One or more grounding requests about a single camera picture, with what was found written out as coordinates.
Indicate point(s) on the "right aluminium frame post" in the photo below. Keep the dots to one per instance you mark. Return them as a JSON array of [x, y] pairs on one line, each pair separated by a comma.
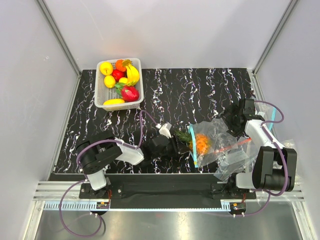
[[275, 35]]

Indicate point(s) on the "yellow toy banana bunch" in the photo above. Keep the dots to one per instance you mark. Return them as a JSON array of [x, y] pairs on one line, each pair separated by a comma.
[[133, 75]]

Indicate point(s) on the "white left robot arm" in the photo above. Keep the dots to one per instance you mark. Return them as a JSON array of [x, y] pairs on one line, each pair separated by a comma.
[[98, 151]]

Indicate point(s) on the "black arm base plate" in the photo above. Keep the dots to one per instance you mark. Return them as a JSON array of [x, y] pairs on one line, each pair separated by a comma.
[[165, 191]]

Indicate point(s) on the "yellow toy mango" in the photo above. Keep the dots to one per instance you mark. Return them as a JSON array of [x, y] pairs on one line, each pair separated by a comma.
[[114, 101]]

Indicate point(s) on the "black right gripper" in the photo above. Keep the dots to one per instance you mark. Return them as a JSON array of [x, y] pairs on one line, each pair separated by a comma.
[[233, 130]]

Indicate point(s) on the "toy dragon fruit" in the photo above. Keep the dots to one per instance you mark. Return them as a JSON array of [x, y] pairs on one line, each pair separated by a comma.
[[128, 93]]

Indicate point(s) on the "orange toy tangerine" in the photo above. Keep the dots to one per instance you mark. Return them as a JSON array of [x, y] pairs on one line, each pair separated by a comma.
[[121, 64]]

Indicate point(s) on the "yellow toy lemon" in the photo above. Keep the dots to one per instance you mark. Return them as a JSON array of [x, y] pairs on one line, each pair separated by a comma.
[[109, 81], [123, 80]]

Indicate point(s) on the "left aluminium frame post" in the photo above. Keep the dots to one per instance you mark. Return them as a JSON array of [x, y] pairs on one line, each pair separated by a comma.
[[43, 7]]

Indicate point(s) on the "red toy apple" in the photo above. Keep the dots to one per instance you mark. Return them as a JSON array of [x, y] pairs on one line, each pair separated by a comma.
[[117, 74]]

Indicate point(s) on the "red zipper clear bag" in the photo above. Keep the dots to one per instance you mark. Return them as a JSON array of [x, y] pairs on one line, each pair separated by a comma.
[[240, 158]]

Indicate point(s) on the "white plastic fruit basket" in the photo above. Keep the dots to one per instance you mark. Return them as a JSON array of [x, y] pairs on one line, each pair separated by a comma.
[[102, 93]]

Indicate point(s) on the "teal zipper clear bag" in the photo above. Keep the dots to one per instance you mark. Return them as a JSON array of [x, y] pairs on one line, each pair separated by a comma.
[[221, 140]]

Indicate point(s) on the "aluminium frame post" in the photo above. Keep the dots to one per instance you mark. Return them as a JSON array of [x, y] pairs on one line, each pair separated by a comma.
[[275, 35], [43, 7]]

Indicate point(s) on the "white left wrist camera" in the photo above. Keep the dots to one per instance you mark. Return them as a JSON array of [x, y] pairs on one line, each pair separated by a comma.
[[164, 129]]

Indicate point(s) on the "aluminium front rail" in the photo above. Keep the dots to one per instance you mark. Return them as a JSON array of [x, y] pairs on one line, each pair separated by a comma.
[[54, 190]]

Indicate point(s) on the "black marble pattern mat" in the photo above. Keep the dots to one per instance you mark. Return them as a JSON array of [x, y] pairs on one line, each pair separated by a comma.
[[180, 96]]

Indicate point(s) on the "white slotted cable duct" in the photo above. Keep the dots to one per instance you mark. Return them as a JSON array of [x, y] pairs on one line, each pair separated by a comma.
[[95, 206]]

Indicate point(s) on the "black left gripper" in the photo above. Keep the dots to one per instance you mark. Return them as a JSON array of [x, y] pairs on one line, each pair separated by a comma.
[[180, 147]]

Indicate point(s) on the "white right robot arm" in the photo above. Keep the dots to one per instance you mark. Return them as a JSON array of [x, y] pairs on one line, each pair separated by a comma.
[[275, 167]]

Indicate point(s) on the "toy pineapple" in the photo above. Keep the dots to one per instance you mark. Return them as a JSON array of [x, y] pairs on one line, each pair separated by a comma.
[[198, 142]]

